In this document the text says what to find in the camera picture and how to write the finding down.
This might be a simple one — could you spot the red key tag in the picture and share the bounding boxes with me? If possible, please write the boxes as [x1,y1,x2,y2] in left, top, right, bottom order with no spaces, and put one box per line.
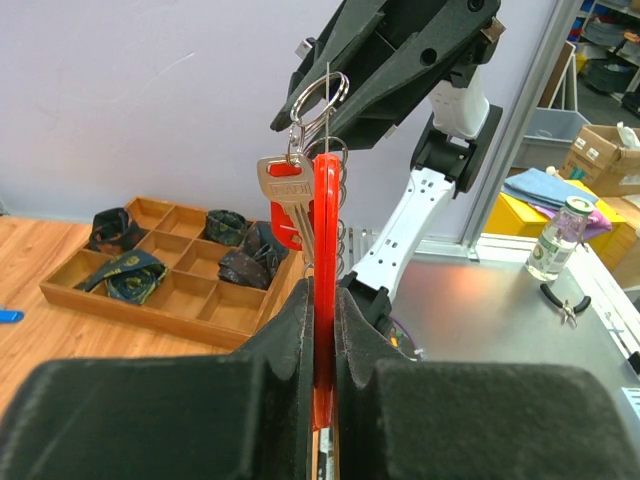
[267,162,306,252]

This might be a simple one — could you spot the blue key tag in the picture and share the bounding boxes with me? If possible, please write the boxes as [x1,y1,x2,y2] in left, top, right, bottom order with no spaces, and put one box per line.
[0,309,24,324]

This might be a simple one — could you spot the wooden compartment tray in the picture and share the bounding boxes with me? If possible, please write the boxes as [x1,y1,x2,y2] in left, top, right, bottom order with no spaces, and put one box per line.
[40,197,303,349]

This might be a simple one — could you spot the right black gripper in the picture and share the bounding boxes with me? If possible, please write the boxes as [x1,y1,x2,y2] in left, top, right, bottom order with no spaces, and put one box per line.
[270,1,501,150]

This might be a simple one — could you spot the cardboard box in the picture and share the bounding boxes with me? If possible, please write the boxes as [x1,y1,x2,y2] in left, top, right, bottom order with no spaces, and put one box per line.
[560,124,639,197]

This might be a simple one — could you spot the black handled pliers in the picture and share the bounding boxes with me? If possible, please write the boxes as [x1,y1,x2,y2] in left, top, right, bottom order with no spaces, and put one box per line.
[540,283,592,328]

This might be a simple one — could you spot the dark rolled necktie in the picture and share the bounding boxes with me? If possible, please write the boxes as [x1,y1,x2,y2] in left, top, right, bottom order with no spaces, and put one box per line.
[88,207,146,255]

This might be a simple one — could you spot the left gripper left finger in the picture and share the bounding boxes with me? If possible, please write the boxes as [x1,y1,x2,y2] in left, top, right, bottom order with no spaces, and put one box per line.
[1,280,314,479]

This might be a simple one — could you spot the blue folded cloth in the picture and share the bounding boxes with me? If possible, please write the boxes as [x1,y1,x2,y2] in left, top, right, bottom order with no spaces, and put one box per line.
[502,168,598,209]

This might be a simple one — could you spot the dark patterned necktie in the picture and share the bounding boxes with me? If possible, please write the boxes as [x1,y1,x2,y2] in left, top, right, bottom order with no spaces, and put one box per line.
[75,249,169,305]

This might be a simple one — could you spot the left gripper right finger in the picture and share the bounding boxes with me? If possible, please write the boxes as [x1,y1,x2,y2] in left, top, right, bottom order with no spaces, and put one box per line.
[335,289,639,479]

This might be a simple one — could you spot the grey plastic crate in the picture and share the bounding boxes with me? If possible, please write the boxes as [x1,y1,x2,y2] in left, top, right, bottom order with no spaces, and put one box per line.
[512,108,590,170]

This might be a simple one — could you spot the silver key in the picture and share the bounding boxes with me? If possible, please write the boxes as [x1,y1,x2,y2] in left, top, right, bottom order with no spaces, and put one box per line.
[256,153,315,266]

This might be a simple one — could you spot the clear plastic bottle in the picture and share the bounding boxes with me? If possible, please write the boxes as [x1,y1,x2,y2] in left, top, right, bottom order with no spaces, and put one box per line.
[525,196,595,281]

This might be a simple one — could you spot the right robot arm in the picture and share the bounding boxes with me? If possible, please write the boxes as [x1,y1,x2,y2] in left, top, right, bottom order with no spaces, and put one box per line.
[271,1,505,334]

